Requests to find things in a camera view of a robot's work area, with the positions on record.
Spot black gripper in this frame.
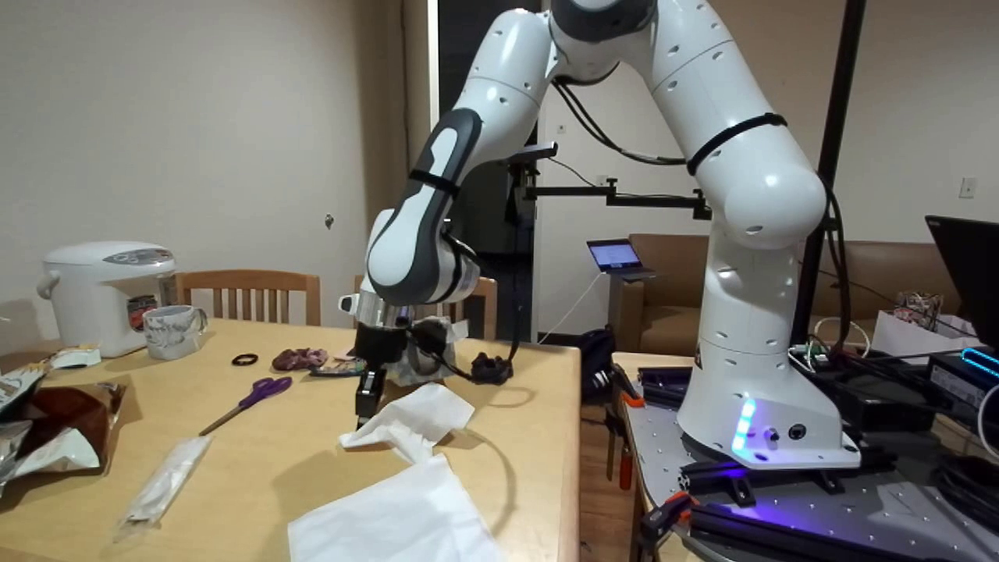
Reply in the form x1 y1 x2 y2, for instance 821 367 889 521
352 320 414 429

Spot white tissue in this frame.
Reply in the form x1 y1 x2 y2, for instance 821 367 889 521
339 380 479 468

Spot dark teal wrapper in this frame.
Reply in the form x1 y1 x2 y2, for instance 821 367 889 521
310 351 367 380

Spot maroon scrunchie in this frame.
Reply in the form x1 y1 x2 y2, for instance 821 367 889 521
269 345 332 375

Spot black scrunchie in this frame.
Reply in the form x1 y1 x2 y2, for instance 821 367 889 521
468 350 518 387

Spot white folded napkin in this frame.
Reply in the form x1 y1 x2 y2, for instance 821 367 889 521
283 450 509 562

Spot wooden chair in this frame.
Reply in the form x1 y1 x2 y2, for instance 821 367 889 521
350 269 504 342
168 269 324 326

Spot clear plastic utensil packet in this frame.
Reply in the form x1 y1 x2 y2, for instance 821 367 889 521
123 429 215 528

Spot orange black clamp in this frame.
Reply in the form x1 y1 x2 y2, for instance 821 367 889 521
636 490 701 542
605 363 649 492

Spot small blue screen tablet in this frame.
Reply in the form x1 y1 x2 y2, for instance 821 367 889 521
583 236 655 285

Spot white electric water boiler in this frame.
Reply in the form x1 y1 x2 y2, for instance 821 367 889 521
38 241 181 359

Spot black plastic tray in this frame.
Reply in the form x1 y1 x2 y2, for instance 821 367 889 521
633 364 701 411

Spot small white wrapper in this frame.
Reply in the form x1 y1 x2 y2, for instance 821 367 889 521
43 345 108 375

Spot brown sofa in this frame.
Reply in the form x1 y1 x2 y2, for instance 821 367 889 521
608 229 966 354

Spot crumpled silver white bag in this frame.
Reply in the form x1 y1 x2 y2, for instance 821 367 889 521
0 417 108 492

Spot silver foil snack bag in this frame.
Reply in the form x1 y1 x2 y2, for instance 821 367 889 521
0 363 51 416

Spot white papers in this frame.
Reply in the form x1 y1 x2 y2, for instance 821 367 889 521
867 305 984 367

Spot black monitor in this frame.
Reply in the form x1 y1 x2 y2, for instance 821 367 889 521
922 213 999 351

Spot purple handled scissors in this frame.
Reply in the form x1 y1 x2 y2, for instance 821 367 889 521
196 375 297 439

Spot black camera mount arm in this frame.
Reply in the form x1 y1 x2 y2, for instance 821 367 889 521
523 175 711 220

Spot grey metal base plate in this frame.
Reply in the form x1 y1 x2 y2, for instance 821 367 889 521
623 351 999 562

